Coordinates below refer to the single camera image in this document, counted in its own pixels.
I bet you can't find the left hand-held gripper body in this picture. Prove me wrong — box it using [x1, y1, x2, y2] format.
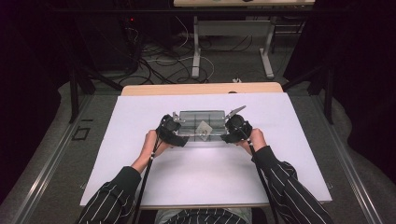
[157, 111, 185, 145]

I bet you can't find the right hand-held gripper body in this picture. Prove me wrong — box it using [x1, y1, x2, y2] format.
[224, 105, 254, 143]

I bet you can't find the clear plastic compartment box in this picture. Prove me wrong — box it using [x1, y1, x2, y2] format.
[177, 109, 228, 143]

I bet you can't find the small white packet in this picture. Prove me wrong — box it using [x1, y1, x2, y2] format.
[195, 120, 214, 142]

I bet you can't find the person's left hand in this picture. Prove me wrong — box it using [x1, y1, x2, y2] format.
[141, 130, 171, 159]

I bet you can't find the person's right hand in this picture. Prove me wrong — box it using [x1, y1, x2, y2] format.
[237, 129, 268, 157]

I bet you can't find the white table cover sheet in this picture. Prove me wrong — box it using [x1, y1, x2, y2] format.
[79, 92, 333, 209]

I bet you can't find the light wooden table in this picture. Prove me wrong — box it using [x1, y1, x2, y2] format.
[83, 81, 325, 210]

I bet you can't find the person's striped shirt torso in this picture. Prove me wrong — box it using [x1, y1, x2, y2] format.
[154, 207, 253, 224]

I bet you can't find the background desk with white legs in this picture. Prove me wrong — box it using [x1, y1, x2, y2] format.
[173, 0, 316, 80]

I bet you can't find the black metal stand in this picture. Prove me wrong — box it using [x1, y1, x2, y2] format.
[281, 63, 335, 125]
[68, 66, 124, 124]

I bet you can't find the black power strip red light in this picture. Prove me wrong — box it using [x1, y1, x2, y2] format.
[120, 15, 139, 35]

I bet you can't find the dark curtain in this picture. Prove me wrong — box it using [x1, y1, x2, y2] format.
[0, 0, 64, 203]
[283, 0, 396, 185]

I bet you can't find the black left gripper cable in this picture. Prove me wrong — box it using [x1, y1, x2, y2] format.
[132, 124, 166, 224]

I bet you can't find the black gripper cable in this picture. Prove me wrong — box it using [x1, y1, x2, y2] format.
[132, 124, 166, 224]
[237, 122, 279, 224]

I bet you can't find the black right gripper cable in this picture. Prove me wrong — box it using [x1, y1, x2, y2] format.
[237, 122, 279, 224]

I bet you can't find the tangle of black floor cables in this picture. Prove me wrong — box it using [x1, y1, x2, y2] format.
[124, 18, 253, 86]

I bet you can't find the white floor cable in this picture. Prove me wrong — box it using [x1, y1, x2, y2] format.
[146, 15, 216, 82]

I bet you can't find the aluminium floor rail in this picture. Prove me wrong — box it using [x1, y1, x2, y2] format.
[311, 94, 386, 224]
[10, 94, 94, 224]

